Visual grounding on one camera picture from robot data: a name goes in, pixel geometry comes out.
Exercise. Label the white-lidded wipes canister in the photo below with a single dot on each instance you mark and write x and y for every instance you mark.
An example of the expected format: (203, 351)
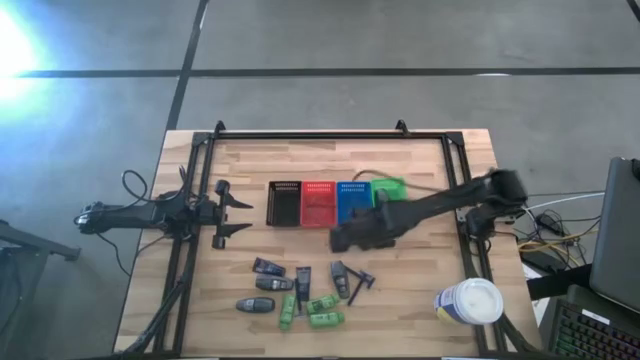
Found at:
(475, 300)

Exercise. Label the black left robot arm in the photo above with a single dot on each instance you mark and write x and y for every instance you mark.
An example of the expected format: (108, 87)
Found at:
(130, 215)

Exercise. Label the grey travel deodorant stick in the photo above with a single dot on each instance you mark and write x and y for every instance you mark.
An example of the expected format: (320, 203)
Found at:
(340, 278)
(255, 304)
(274, 283)

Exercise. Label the small green bottle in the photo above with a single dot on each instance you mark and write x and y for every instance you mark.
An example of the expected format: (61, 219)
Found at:
(287, 311)
(326, 319)
(323, 303)

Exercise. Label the black power brick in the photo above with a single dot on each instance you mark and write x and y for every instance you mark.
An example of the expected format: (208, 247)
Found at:
(537, 261)

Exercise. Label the backlit black keyboard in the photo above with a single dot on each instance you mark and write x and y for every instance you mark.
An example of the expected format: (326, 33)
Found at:
(590, 335)

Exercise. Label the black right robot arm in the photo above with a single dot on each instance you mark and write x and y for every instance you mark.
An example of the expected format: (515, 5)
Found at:
(450, 197)

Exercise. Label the black disposable razor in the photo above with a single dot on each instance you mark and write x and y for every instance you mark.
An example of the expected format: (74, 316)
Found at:
(361, 275)
(299, 300)
(357, 291)

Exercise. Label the red plastic basket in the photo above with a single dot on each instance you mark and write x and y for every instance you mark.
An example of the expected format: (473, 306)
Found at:
(318, 205)

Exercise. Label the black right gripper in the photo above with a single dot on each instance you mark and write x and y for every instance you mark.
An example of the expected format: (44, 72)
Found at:
(380, 227)

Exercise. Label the black object behind laptop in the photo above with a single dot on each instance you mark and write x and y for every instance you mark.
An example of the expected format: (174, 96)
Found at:
(636, 167)

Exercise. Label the dark toiletry tube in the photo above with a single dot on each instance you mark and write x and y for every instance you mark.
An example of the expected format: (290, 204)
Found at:
(303, 276)
(268, 267)

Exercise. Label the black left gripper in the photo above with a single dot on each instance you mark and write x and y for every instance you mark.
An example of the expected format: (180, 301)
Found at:
(220, 215)

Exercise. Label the dark metal stand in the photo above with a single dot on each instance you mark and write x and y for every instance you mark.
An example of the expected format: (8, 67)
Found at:
(30, 242)

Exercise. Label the black power adapter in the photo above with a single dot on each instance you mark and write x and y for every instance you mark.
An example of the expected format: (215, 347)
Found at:
(547, 221)

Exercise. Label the blue plastic basket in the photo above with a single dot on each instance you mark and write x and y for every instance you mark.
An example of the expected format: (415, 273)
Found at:
(350, 200)

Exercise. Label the grey laptop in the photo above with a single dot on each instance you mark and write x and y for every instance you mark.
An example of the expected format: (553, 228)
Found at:
(620, 240)

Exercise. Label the black plastic basket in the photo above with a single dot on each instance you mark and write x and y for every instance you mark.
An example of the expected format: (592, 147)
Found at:
(284, 205)

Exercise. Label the green plastic basket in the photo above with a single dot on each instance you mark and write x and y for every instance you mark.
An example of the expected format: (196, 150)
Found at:
(392, 187)

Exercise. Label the black metal table frame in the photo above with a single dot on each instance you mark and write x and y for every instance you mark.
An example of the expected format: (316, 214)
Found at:
(325, 135)

